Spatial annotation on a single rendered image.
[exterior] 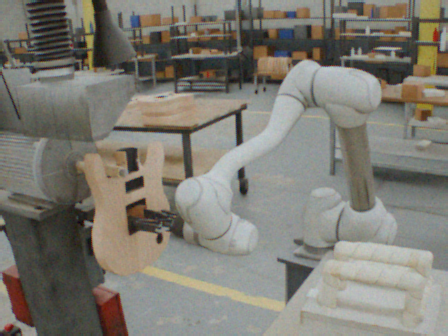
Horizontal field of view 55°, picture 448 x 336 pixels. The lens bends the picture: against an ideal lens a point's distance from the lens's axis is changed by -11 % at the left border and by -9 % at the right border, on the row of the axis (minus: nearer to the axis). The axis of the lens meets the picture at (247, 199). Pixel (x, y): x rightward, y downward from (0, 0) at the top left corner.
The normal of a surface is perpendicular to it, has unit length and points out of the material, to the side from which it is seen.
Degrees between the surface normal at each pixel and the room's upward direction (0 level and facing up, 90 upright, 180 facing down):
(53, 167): 88
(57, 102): 90
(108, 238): 88
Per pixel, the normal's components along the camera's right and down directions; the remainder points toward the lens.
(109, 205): 0.88, 0.10
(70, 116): -0.47, 0.35
